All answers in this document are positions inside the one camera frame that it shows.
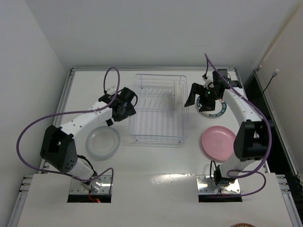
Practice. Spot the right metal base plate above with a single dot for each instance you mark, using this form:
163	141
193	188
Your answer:
207	187

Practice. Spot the metal base plate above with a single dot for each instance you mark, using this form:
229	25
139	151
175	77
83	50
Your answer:
101	186
207	187

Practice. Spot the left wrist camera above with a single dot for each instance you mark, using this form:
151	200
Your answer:
110	91

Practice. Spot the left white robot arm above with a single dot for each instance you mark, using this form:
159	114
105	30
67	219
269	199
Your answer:
59	147

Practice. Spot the green rimmed white plate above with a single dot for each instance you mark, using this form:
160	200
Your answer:
220	109

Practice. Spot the white ribbed plate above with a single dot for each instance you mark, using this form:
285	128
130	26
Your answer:
178	91

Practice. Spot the clear glass plate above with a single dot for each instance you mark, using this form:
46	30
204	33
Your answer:
102	143

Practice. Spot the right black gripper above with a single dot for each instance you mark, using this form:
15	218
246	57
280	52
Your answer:
202	95

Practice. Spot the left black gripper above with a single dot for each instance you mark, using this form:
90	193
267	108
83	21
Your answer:
123	113

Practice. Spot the pink plate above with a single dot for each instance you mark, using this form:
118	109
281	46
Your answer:
217	142

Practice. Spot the white wire dish rack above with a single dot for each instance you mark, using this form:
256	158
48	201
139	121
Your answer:
156	120

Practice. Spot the brown round object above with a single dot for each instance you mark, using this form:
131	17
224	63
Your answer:
242	225

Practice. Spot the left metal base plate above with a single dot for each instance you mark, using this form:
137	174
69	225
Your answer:
101	186

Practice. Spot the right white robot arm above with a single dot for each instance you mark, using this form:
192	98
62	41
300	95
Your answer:
253	141

